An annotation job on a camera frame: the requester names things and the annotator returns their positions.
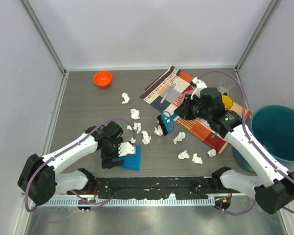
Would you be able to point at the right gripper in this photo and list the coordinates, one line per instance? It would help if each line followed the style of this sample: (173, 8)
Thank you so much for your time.
(183, 110)

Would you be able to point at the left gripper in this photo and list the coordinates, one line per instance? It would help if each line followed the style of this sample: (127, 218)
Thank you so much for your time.
(110, 152)

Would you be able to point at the blue hand brush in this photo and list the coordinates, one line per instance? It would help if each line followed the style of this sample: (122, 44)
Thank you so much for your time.
(166, 122)

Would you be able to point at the blue dustpan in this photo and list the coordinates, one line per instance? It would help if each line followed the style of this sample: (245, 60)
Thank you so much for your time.
(132, 162)

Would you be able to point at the paper scrap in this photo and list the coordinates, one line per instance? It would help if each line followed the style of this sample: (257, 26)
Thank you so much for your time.
(196, 159)
(135, 114)
(137, 127)
(212, 153)
(126, 98)
(146, 138)
(180, 137)
(158, 130)
(183, 155)

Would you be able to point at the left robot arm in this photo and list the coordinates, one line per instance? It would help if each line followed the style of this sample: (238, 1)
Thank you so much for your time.
(56, 162)

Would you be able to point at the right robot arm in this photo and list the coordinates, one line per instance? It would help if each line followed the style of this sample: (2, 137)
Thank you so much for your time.
(232, 128)

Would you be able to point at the pink dotted plate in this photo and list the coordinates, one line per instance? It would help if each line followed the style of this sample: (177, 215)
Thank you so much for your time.
(184, 95)

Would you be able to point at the patterned placemat cloth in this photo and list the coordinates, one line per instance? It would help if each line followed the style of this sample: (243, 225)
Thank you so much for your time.
(155, 92)

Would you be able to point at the white plastic fork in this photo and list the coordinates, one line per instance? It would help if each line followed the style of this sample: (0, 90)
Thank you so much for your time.
(172, 85)

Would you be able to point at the yellow mug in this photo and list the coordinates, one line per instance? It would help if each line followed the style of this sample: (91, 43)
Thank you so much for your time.
(227, 101)

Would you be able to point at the clear plastic cup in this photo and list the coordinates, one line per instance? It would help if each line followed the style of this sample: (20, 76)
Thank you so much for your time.
(225, 85)

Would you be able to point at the orange bowl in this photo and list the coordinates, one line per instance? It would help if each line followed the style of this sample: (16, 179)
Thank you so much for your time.
(102, 79)

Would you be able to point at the teal trash bin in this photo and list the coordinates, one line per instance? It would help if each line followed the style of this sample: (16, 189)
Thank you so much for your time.
(273, 127)

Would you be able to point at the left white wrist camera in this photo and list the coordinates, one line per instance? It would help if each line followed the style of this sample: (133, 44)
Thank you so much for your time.
(126, 148)

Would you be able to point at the white slotted cable duct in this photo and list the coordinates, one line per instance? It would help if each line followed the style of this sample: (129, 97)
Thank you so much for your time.
(171, 201)

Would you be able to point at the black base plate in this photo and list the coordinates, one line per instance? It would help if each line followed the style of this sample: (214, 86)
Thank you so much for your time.
(155, 188)

